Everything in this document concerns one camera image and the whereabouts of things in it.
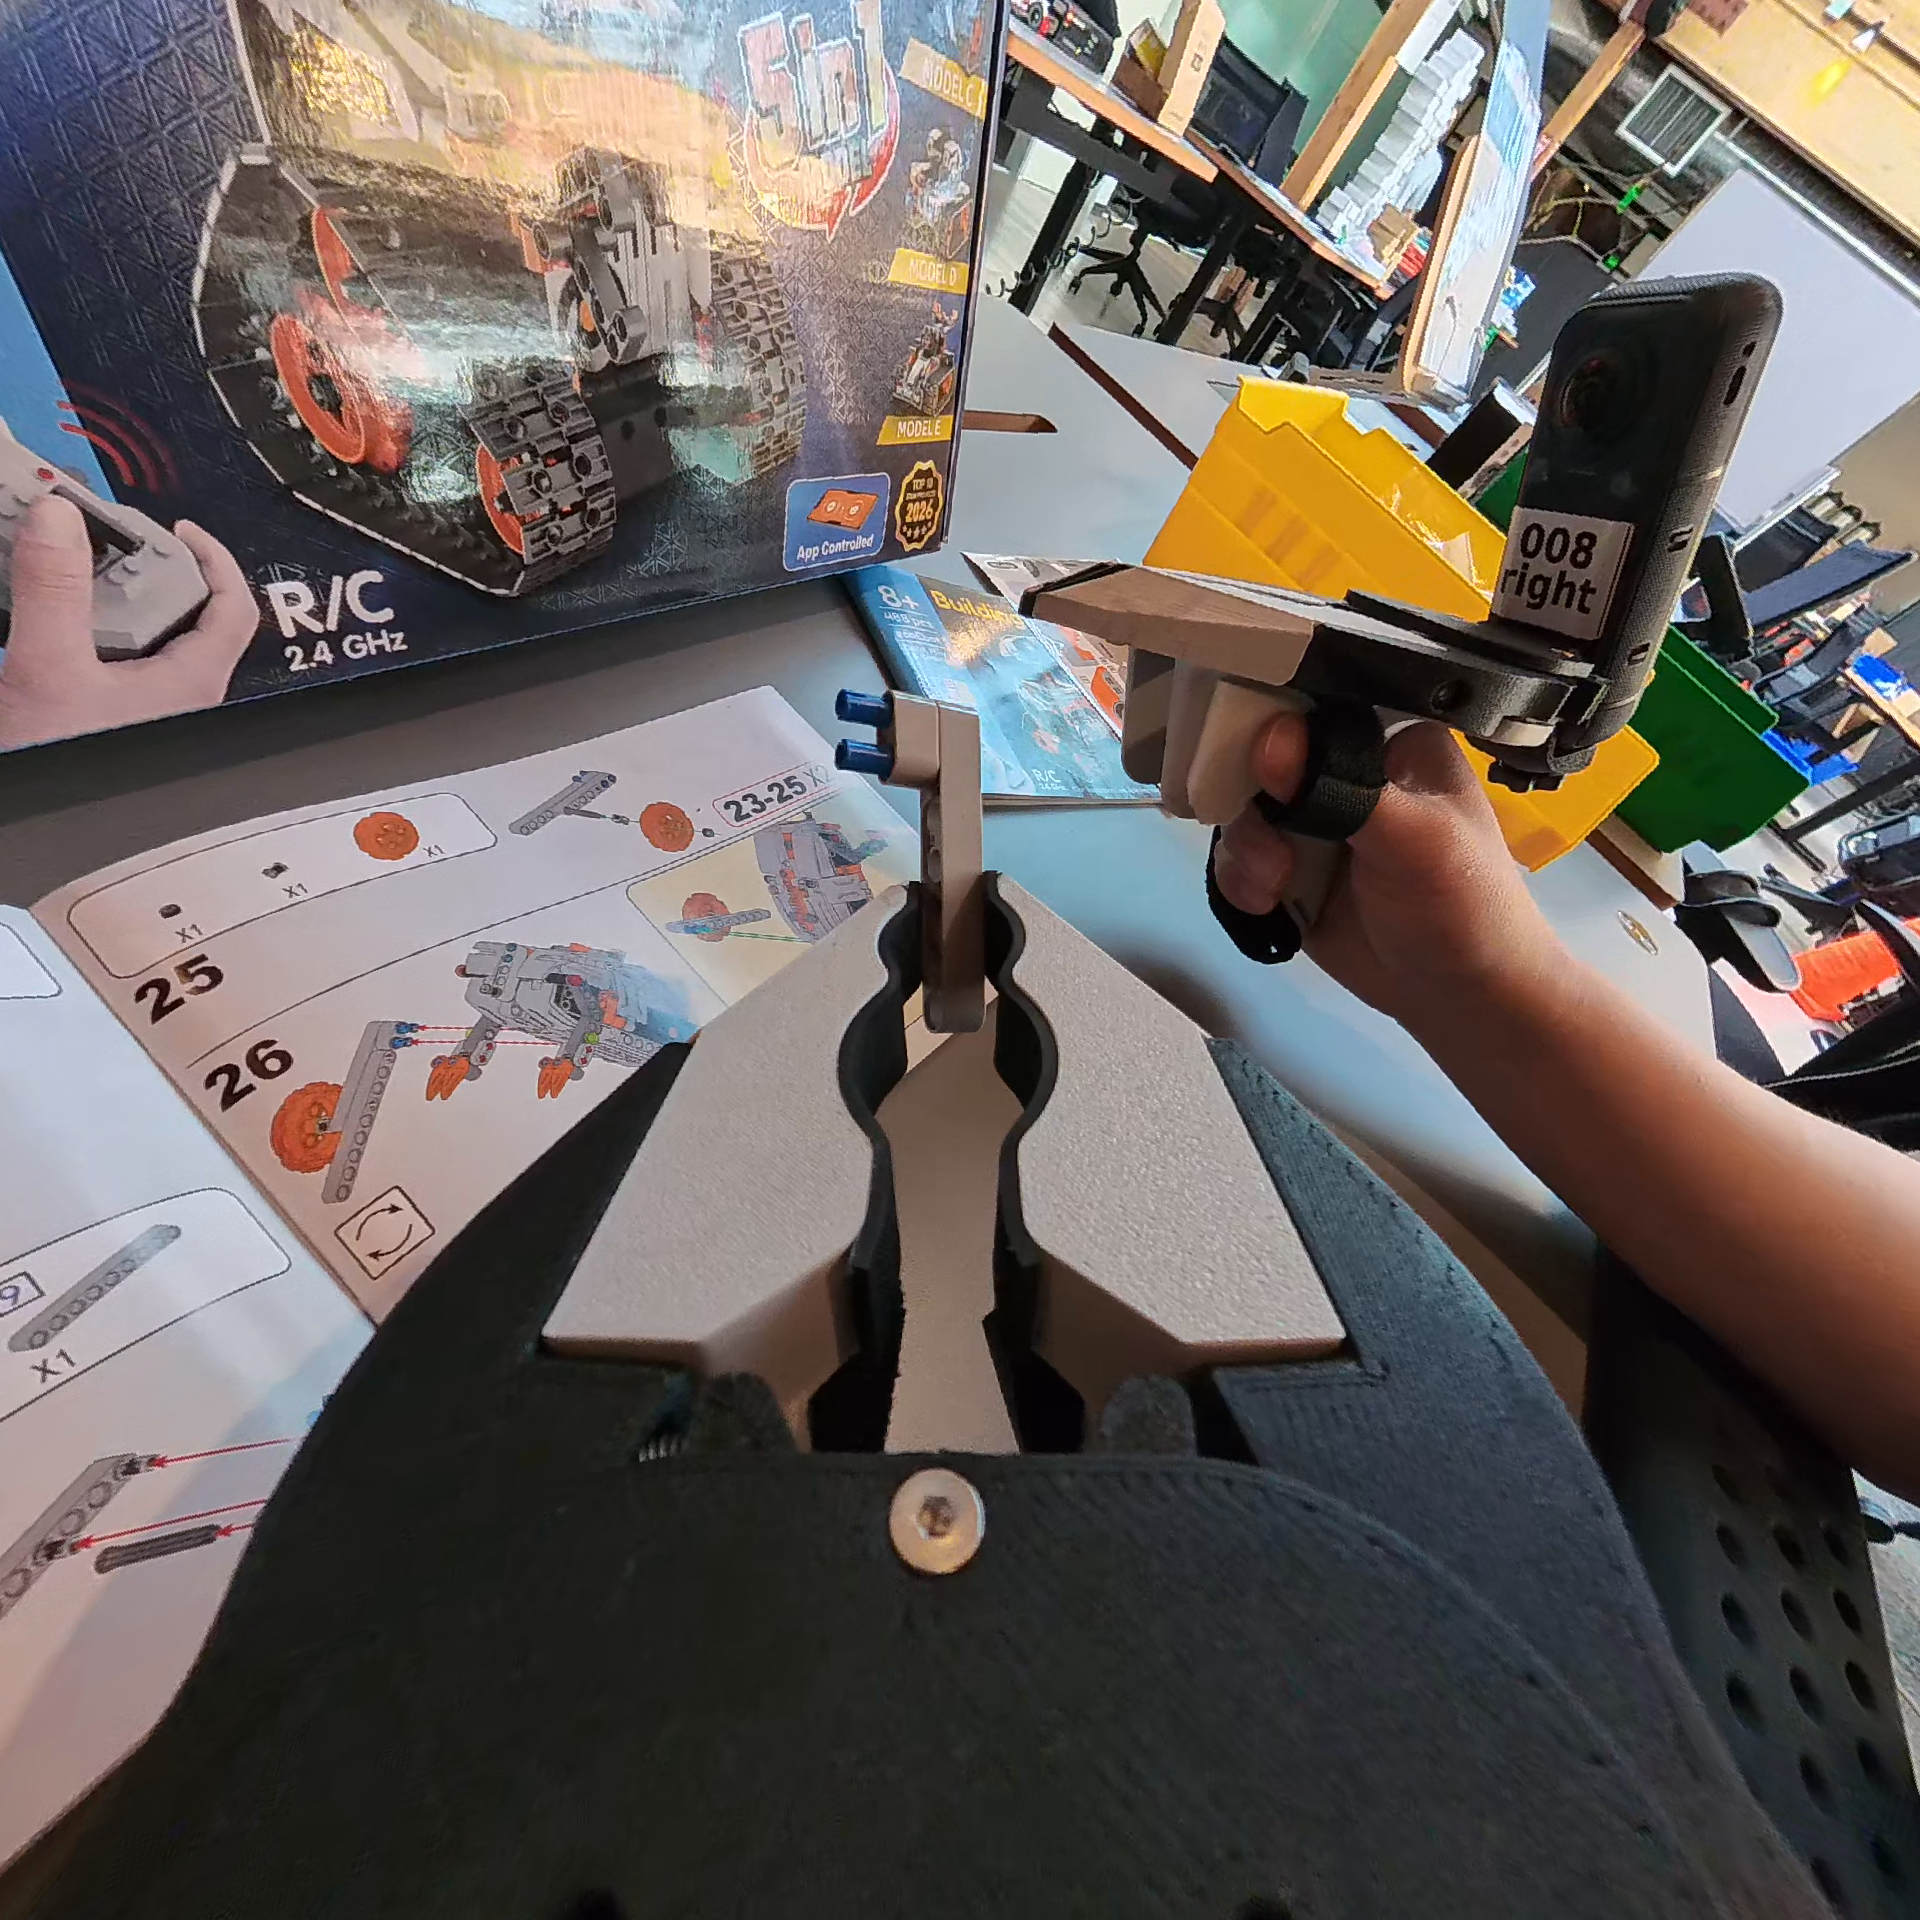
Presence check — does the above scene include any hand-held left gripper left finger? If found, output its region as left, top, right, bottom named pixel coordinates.
left=540, top=886, right=928, bottom=1451

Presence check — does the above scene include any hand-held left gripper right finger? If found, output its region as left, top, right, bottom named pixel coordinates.
left=979, top=874, right=1350, bottom=1451

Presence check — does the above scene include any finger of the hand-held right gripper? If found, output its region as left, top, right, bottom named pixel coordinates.
left=1055, top=562, right=1354, bottom=615
left=1016, top=582, right=1336, bottom=681

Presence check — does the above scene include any grey beam with blue pins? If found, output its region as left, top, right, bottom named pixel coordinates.
left=834, top=689, right=994, bottom=1039

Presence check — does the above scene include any person's right forearm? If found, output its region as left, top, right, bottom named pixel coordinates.
left=1394, top=931, right=1920, bottom=1520

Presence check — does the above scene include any grey desk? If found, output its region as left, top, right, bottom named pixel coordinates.
left=0, top=577, right=1720, bottom=1279

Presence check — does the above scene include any person's right hand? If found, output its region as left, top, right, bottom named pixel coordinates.
left=1208, top=713, right=1549, bottom=1040

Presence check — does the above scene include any yellow storage bin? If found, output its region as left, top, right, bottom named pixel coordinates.
left=1142, top=376, right=1661, bottom=875

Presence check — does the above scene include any adjacent grey table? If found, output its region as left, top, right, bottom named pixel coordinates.
left=950, top=296, right=1501, bottom=579

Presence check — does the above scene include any orange sticker sheet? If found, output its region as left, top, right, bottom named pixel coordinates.
left=965, top=548, right=1119, bottom=607

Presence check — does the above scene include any black box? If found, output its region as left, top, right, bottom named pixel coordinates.
left=1423, top=382, right=1543, bottom=495

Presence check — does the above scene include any green storage bin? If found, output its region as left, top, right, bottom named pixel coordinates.
left=1477, top=450, right=1812, bottom=858

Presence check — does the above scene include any black office chair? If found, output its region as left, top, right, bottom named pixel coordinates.
left=1067, top=224, right=1204, bottom=345

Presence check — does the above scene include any wooden-top work table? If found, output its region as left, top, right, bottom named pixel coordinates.
left=1002, top=23, right=1403, bottom=368

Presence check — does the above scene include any leaning white board panel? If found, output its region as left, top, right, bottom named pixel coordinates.
left=1398, top=0, right=1557, bottom=409

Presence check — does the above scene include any stack of white boxes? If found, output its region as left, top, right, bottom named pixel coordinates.
left=1328, top=27, right=1452, bottom=220

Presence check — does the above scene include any cardboard box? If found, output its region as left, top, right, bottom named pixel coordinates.
left=1151, top=0, right=1228, bottom=139

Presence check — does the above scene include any orange traffic cone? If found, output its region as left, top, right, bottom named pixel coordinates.
left=1791, top=919, right=1920, bottom=1024

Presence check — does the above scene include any whiteboard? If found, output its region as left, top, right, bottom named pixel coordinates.
left=1663, top=162, right=1920, bottom=536

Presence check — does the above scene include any open instruction booklet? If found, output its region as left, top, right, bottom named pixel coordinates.
left=0, top=687, right=928, bottom=1870

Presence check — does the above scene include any black mesh chair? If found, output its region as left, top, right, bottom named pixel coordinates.
left=1586, top=1242, right=1920, bottom=1920

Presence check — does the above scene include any large toy robot kit box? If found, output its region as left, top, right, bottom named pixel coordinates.
left=0, top=0, right=1011, bottom=752

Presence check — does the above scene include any wall air vent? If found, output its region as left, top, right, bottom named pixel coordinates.
left=1611, top=66, right=1736, bottom=177

